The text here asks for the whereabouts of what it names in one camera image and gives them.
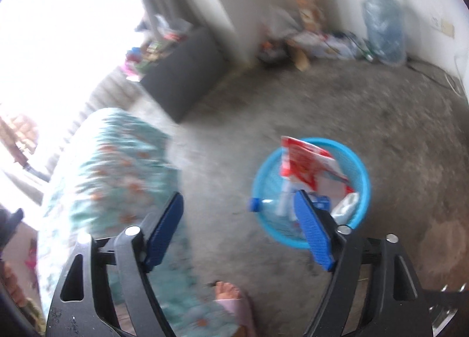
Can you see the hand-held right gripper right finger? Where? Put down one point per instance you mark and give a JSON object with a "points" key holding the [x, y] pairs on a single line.
{"points": [[315, 230]]}

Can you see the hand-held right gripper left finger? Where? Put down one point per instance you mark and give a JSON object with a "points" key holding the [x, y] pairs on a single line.
{"points": [[165, 227]]}

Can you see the blue white medicine box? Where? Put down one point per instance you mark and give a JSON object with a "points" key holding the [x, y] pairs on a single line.
{"points": [[323, 201]]}

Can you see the blue label cola bottle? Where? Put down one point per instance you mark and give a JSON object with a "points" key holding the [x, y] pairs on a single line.
{"points": [[271, 208]]}

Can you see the red white snack packet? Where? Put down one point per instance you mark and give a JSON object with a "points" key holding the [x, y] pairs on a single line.
{"points": [[302, 165]]}

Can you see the blue plastic basket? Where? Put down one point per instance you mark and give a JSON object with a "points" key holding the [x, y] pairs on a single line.
{"points": [[269, 176]]}

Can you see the person's left hand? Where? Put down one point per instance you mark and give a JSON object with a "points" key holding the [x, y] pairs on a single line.
{"points": [[9, 284]]}

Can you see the floral teal blanket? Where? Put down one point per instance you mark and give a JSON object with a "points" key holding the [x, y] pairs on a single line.
{"points": [[110, 176]]}

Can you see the person's bare foot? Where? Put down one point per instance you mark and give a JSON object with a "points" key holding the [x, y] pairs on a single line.
{"points": [[227, 291]]}

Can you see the brown puffy coat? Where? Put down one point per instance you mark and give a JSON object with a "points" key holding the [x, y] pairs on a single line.
{"points": [[20, 132]]}

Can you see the pink slipper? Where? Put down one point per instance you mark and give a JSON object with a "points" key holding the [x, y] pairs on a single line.
{"points": [[238, 309]]}

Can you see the grey cabinet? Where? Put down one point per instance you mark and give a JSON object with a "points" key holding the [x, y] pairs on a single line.
{"points": [[183, 77]]}

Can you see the brown cardboard piece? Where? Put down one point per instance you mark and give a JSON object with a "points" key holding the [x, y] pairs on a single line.
{"points": [[301, 58]]}

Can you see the pile of small boxes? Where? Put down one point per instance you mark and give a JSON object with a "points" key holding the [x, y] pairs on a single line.
{"points": [[154, 49]]}

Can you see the black red packet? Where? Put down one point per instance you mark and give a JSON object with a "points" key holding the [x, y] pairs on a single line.
{"points": [[273, 53]]}

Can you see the white red-printed plastic bag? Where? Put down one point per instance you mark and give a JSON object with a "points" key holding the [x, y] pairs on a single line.
{"points": [[284, 22]]}

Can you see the large clear water jug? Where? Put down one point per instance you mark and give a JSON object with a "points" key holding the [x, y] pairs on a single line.
{"points": [[384, 25]]}

